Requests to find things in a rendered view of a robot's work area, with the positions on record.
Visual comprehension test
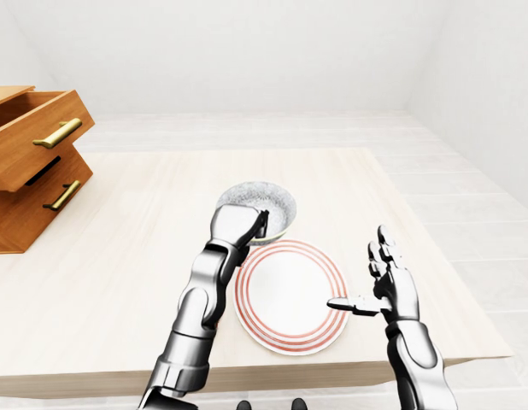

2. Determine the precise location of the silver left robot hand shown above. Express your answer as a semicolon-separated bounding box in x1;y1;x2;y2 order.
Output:
208;203;271;249

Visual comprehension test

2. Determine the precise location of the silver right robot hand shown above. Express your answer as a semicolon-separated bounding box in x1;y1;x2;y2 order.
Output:
326;225;420;323

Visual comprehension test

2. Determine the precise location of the grey patterned bowl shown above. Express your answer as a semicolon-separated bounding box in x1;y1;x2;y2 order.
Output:
216;181;298;247

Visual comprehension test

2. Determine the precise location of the white plate with red rings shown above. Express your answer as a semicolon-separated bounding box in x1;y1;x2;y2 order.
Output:
233;239;349;356

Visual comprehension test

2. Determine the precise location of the closed wooden drawer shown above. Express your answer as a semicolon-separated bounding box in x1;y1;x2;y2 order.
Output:
0;147;94;255

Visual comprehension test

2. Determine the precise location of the open wooden drawer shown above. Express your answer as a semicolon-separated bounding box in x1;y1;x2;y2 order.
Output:
0;89;96;192

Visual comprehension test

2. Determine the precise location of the wooden cabinet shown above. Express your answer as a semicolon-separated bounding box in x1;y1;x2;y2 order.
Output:
0;85;94;255

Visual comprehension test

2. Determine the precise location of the short brass drawer handle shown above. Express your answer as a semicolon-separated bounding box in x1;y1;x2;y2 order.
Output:
42;179;82;212

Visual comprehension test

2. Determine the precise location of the long brass drawer handle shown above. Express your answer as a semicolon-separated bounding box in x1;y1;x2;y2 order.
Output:
32;118;83;149

